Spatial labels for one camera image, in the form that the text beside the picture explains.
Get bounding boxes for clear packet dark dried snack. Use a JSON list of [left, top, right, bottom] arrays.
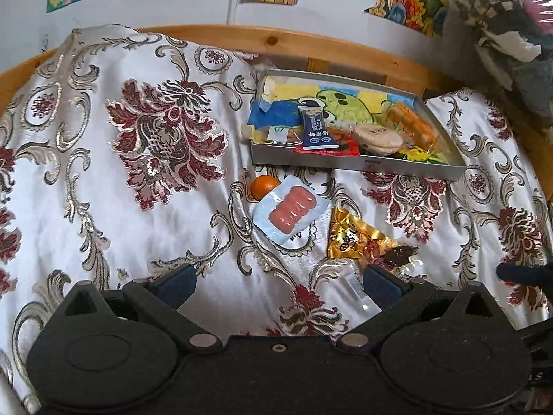
[[345, 246, 418, 312]]

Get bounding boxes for round rice cracker pack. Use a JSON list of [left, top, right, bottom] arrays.
[[352, 124, 404, 156]]

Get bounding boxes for wooden sofa frame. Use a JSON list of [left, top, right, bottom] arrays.
[[1, 25, 552, 201]]

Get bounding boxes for yellow green snack packet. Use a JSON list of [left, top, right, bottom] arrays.
[[396, 146, 447, 165]]

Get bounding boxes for grey tray with cartoon drawing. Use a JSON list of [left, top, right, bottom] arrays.
[[241, 70, 468, 182]]

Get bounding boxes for dark blue calcium bar packet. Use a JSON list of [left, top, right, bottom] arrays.
[[298, 106, 339, 151]]

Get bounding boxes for red spicy snack packet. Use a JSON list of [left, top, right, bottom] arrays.
[[292, 140, 360, 157]]

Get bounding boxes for floral satin sofa cover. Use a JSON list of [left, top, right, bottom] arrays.
[[1, 25, 552, 414]]

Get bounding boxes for orange mandarin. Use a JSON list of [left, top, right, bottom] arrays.
[[249, 175, 280, 201]]

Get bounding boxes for orange cake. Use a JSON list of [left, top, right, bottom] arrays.
[[386, 103, 438, 152]]

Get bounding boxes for gold foil snack packet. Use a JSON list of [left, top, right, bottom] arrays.
[[326, 207, 400, 263]]

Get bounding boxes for pink sausage pack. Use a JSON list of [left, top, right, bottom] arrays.
[[252, 175, 330, 246]]

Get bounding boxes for green label biscuit pack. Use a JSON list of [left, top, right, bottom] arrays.
[[266, 126, 304, 145]]

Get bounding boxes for plastic bag of clothes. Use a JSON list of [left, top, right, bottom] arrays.
[[449, 0, 552, 140]]

